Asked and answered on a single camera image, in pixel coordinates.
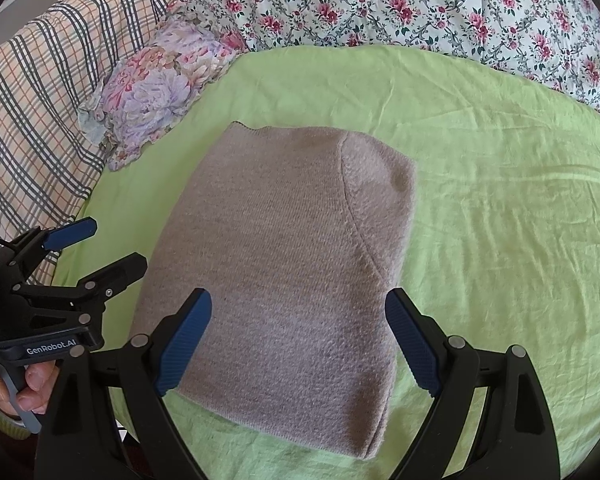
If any light green bed sheet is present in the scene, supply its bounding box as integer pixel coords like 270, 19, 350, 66
54, 44, 600, 480

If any purple floral pillow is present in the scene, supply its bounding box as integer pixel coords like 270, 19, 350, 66
76, 14, 250, 172

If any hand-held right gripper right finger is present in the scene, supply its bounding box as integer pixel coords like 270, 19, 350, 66
384, 287, 563, 480

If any white floral quilt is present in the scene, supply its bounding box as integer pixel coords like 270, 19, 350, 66
177, 0, 600, 125

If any person's left hand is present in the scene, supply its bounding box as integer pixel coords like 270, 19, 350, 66
0, 360, 57, 422

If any beige knit sweater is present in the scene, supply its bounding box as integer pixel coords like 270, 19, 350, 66
129, 121, 419, 462

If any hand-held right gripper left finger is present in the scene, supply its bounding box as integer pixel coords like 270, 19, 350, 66
32, 287, 214, 480

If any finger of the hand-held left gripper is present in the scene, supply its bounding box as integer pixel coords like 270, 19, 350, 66
17, 253, 148, 317
2, 217, 99, 283

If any plaid checked blanket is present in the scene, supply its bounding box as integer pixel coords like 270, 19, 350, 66
0, 0, 193, 288

